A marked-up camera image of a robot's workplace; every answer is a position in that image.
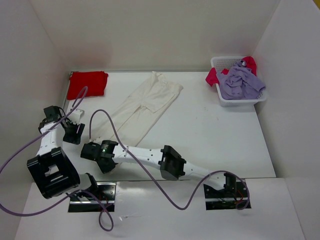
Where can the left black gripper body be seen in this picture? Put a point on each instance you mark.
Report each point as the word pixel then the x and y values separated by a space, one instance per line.
pixel 72 128

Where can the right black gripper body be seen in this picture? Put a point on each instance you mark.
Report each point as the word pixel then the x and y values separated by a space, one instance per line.
pixel 106 169

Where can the white t shirt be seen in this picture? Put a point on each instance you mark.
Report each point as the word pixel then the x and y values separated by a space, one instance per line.
pixel 140 111

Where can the red t shirt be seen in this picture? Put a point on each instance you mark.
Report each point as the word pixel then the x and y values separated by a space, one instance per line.
pixel 96 81

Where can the lavender t shirt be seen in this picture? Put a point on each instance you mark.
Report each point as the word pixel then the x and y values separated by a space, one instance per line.
pixel 240 83

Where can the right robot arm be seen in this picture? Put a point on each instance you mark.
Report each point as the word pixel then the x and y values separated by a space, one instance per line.
pixel 166 160

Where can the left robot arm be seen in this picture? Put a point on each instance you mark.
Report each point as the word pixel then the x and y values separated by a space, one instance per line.
pixel 51 169

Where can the pink t shirt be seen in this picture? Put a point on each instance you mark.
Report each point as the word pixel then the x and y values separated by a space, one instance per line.
pixel 222 64

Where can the white laundry basket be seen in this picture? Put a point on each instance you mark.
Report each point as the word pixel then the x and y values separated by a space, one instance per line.
pixel 241 103

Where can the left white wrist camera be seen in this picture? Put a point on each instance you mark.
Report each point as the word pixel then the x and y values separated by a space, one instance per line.
pixel 76 115

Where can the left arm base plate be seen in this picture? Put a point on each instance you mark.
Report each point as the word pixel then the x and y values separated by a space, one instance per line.
pixel 83 203

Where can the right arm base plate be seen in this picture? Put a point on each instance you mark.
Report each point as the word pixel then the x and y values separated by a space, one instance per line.
pixel 226 200

